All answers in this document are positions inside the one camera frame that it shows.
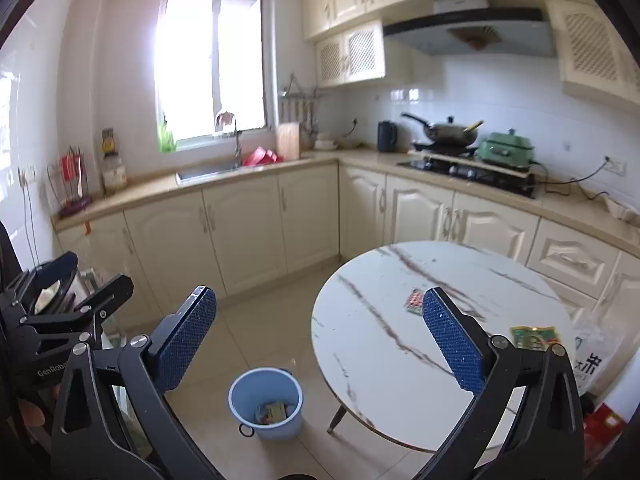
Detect white scalloped bowl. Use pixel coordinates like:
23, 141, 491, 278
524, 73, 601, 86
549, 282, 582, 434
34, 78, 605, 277
602, 192, 640, 223

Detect kitchen window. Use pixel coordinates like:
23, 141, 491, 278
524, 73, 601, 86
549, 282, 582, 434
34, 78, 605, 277
155, 0, 266, 148

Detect white rice bag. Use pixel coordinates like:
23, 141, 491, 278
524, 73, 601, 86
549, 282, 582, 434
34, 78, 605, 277
570, 310, 626, 396

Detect green dish soap bottle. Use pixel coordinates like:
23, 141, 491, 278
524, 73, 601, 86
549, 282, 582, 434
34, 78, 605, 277
158, 115, 178, 153

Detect person's left hand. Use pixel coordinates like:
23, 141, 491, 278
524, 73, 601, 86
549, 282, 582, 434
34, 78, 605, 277
17, 385, 56, 429

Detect red checked packet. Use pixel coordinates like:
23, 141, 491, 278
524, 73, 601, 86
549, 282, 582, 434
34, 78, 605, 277
404, 287, 426, 315

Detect blue plastic bin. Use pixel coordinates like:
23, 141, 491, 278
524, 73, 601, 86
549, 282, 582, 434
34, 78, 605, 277
228, 367, 305, 442

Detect steel faucet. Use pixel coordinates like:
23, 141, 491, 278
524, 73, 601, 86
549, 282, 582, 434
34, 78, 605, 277
216, 111, 245, 170

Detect black gas stove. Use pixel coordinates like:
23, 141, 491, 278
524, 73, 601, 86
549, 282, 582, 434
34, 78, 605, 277
396, 157, 538, 200

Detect wok with lid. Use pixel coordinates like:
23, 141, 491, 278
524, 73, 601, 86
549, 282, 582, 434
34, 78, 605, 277
400, 112, 485, 147

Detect green and gold packet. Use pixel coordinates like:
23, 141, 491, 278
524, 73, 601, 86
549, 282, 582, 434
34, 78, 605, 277
510, 325, 564, 352

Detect black electric kettle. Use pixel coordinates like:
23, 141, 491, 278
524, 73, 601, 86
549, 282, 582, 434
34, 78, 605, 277
376, 120, 399, 153

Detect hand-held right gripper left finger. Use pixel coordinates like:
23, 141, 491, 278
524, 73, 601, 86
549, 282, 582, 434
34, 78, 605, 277
50, 285, 226, 480

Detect cream kitchen base cabinets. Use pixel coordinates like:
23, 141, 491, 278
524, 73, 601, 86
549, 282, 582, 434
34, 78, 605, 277
52, 152, 640, 366

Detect white double wall socket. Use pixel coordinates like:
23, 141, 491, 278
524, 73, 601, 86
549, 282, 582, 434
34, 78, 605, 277
600, 155, 628, 177

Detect black range hood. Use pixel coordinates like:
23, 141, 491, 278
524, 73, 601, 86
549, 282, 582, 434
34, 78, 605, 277
382, 0, 557, 58

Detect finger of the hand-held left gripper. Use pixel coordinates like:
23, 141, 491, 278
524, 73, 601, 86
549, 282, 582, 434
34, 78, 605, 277
22, 274, 135, 333
0, 252, 80, 318

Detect cream lattice door cabinet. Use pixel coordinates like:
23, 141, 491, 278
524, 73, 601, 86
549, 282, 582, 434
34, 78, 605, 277
314, 20, 416, 90
544, 0, 640, 111

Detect green electric cooker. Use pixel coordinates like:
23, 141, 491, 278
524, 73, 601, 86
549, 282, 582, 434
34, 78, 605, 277
475, 129, 537, 170

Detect wire rack with red utensils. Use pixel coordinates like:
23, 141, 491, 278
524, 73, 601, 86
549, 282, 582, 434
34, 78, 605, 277
47, 145, 94, 218

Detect red plastic basin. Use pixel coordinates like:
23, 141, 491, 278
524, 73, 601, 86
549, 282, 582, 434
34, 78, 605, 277
242, 146, 285, 167

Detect wooden cutting board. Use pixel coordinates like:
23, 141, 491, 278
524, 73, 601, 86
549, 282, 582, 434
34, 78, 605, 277
276, 121, 301, 160

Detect round marble table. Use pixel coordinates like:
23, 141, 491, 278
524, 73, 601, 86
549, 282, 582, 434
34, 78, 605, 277
311, 241, 576, 453

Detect steel sink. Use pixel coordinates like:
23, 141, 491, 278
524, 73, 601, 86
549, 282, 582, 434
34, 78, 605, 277
175, 162, 241, 186

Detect red carton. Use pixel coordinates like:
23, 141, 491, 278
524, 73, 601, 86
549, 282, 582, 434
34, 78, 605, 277
582, 402, 626, 463

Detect black power cable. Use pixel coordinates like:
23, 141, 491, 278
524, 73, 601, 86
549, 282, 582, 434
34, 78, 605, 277
532, 157, 612, 202

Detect hanging utensil rack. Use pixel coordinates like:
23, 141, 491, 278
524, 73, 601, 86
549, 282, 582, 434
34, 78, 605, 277
277, 72, 321, 138

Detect black induction cooker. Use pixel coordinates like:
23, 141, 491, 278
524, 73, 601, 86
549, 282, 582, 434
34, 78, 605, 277
411, 142, 478, 157

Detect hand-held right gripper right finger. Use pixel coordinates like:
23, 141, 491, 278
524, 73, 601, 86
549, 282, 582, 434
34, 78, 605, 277
415, 287, 586, 480

